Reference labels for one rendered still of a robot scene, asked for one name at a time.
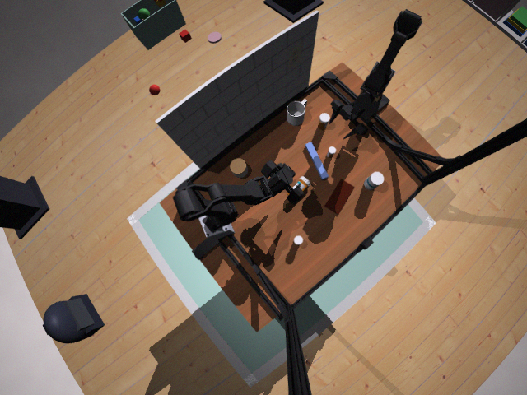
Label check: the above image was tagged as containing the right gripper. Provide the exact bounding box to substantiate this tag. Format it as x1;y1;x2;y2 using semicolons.
329;100;368;139

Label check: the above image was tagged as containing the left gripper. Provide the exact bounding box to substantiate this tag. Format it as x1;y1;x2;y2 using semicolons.
261;160;304;204

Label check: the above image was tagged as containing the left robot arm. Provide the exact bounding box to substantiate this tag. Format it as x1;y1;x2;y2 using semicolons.
173;163;296;233

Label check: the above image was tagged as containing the grey tiled wall panel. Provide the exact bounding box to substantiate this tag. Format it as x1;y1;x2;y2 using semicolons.
156;10;319;169

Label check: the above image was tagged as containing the white ribbed bottle cap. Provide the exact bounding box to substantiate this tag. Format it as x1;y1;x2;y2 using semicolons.
300;176;310;187

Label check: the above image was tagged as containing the grey metal mug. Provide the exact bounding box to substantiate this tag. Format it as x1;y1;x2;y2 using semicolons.
287;99;307;126

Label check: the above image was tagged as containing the blue flat bar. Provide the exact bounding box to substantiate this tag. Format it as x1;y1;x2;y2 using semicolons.
305;142;329;179

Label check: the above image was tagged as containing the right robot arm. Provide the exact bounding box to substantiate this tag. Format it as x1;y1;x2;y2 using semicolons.
338;9;422;122

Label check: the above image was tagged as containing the white cylindrical canister with teal band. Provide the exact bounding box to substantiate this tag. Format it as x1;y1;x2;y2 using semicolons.
364;172;384;190

